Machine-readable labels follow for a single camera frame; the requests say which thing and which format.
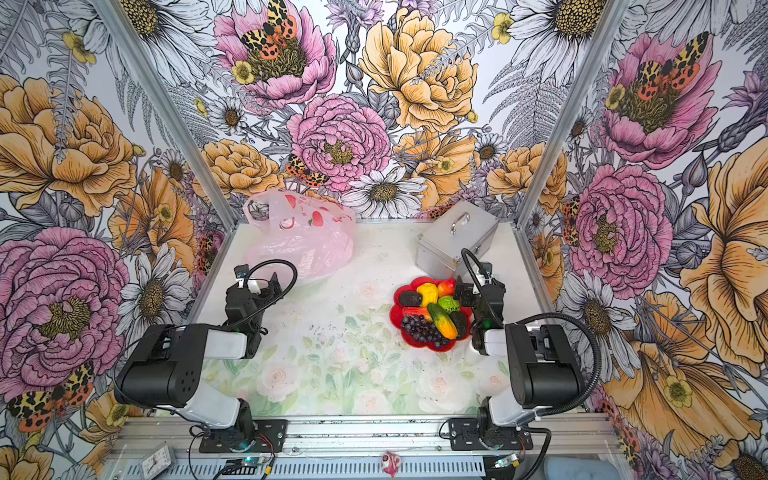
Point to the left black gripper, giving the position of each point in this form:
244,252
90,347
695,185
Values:
243,309

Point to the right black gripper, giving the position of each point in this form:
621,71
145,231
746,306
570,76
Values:
487,306

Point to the green lime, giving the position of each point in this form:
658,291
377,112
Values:
449,304

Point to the green yellow mango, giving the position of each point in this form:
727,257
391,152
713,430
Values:
442,321

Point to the red flower-shaped plate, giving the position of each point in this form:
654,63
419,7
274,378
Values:
396,316

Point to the pink plastic bag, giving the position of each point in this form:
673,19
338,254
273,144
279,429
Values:
317,236

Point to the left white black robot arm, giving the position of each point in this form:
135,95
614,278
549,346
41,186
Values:
164,370

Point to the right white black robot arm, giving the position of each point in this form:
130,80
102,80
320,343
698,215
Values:
540,365

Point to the dark brown fruit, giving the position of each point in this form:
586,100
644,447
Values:
461,324

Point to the red orange peach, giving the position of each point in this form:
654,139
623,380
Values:
446,288

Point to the yellow bell pepper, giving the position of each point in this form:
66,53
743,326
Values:
429,293

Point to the silver metal box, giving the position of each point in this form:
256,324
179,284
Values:
464,225

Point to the dark purple grapes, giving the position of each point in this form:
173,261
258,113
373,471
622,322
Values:
423,332

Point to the green circuit board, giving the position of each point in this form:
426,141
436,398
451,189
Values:
509,461

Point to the small white clock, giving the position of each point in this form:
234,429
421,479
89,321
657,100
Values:
157,462

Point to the blue grey cloth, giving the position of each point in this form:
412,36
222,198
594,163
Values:
566,468

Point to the small pink red object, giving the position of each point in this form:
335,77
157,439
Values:
390,464

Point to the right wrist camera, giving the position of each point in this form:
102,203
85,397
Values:
485,270

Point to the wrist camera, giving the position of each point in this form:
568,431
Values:
242,275
485,270

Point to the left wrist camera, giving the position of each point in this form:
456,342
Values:
242,275

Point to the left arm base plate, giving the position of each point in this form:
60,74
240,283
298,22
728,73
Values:
268,437

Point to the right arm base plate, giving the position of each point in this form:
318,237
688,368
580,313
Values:
475,434

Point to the aluminium front rail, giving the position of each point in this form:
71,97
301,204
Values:
347,436

